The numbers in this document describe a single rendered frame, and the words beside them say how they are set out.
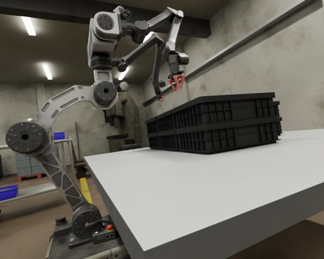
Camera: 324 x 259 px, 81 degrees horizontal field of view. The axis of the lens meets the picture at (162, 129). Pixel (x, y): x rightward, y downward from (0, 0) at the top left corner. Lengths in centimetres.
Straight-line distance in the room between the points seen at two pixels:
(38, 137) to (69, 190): 42
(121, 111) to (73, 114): 211
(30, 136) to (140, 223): 107
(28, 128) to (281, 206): 119
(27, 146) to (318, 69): 347
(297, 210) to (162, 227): 19
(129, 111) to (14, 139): 670
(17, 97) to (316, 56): 881
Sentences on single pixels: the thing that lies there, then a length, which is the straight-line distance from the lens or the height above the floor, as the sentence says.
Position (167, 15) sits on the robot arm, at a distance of 152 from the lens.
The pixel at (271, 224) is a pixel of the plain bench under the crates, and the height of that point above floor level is 67.
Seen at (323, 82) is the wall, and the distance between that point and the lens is 351.
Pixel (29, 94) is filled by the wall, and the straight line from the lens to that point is 901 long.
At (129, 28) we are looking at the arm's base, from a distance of 127.
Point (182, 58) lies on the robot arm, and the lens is 121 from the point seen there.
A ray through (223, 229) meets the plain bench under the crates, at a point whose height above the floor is 69.
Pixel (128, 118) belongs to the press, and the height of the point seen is 161.
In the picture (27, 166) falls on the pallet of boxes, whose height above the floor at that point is 38.
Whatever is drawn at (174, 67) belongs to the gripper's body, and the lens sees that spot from 116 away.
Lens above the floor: 80
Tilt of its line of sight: 2 degrees up
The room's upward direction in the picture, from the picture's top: 7 degrees counter-clockwise
